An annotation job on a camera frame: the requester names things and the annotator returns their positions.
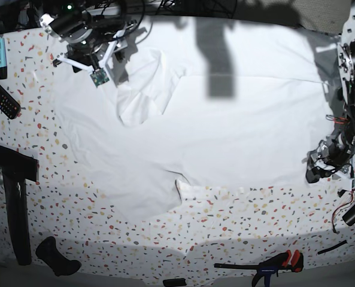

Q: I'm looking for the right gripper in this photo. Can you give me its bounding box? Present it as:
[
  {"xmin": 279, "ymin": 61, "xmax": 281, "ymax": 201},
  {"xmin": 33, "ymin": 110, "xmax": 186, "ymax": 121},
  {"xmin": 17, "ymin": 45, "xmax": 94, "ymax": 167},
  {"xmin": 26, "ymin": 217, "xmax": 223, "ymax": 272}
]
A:
[{"xmin": 52, "ymin": 39, "xmax": 126, "ymax": 74}]

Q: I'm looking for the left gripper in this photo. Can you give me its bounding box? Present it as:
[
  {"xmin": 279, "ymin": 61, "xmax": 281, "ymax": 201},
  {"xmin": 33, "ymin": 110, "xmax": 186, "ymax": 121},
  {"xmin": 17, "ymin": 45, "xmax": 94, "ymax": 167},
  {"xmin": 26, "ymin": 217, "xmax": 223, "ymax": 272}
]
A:
[{"xmin": 305, "ymin": 138, "xmax": 355, "ymax": 183}]

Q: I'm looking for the white T-shirt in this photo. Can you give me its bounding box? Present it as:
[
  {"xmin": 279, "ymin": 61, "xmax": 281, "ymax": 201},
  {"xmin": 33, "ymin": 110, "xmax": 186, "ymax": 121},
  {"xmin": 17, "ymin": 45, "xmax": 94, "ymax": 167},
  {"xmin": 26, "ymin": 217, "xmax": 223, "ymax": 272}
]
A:
[{"xmin": 52, "ymin": 17, "xmax": 339, "ymax": 222}]

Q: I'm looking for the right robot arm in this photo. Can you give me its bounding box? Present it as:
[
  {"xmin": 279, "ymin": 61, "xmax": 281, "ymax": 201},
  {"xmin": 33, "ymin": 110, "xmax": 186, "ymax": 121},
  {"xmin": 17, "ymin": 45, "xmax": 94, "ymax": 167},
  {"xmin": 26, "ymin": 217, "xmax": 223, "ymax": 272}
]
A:
[{"xmin": 40, "ymin": 1, "xmax": 145, "ymax": 74}]

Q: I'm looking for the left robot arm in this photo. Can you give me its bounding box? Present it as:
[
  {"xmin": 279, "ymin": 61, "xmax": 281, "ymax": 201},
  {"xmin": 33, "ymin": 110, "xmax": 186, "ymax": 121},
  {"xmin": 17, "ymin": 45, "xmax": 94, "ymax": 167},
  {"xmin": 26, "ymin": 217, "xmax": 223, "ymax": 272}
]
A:
[{"xmin": 305, "ymin": 1, "xmax": 355, "ymax": 184}]

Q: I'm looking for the blue highlighter marker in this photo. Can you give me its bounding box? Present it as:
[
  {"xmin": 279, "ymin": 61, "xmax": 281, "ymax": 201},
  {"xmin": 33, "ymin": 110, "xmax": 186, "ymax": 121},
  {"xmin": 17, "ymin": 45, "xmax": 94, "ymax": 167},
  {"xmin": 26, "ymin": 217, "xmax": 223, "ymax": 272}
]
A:
[{"xmin": 0, "ymin": 38, "xmax": 8, "ymax": 80}]

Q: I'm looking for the black orange bar clamp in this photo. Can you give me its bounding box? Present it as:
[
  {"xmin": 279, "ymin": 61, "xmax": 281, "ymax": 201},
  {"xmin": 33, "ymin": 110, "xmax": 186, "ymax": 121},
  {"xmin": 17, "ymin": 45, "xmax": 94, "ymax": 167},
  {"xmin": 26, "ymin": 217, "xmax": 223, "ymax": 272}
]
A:
[{"xmin": 214, "ymin": 250, "xmax": 304, "ymax": 287}]

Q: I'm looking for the black remote control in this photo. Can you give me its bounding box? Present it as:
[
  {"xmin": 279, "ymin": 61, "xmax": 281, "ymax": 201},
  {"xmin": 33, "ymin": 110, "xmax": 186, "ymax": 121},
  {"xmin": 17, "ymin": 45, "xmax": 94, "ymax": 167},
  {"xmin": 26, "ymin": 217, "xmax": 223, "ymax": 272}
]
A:
[{"xmin": 0, "ymin": 85, "xmax": 20, "ymax": 120}]

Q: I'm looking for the black T-shaped stand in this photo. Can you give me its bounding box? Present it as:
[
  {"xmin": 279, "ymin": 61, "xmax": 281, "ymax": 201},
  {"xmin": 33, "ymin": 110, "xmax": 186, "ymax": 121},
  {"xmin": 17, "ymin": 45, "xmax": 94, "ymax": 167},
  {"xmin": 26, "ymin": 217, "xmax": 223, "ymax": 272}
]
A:
[{"xmin": 0, "ymin": 145, "xmax": 38, "ymax": 266}]

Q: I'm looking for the terrazzo pattern tablecloth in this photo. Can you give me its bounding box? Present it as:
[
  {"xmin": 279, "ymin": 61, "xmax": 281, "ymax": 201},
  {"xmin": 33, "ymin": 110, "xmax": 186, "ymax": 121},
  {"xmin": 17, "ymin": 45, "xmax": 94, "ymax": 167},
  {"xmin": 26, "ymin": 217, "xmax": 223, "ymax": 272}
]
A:
[{"xmin": 0, "ymin": 29, "xmax": 355, "ymax": 286}]

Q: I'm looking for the small black flat bar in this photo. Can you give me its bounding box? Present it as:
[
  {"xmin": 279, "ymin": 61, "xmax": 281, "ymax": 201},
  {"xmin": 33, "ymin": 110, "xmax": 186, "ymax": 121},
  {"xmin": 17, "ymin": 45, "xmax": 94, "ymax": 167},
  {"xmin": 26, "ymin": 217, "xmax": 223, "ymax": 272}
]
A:
[{"xmin": 163, "ymin": 278, "xmax": 187, "ymax": 287}]

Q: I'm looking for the black game controller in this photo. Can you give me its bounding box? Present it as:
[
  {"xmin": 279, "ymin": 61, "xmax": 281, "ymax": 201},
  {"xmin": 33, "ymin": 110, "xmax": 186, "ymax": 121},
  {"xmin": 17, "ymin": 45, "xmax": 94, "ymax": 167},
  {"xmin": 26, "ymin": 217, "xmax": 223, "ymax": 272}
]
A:
[{"xmin": 35, "ymin": 236, "xmax": 81, "ymax": 277}]

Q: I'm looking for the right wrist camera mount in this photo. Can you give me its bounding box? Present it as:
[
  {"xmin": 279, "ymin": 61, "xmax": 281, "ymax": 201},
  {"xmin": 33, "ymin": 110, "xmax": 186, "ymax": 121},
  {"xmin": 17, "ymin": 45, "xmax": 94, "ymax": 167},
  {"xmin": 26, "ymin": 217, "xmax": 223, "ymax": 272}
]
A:
[{"xmin": 63, "ymin": 20, "xmax": 137, "ymax": 87}]

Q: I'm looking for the black cable sleeve piece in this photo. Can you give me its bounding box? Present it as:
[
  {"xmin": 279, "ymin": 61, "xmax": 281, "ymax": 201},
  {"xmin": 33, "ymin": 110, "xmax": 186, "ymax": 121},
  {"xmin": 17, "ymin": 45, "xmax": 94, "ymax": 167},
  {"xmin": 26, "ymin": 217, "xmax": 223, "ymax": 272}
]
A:
[{"xmin": 317, "ymin": 240, "xmax": 347, "ymax": 255}]

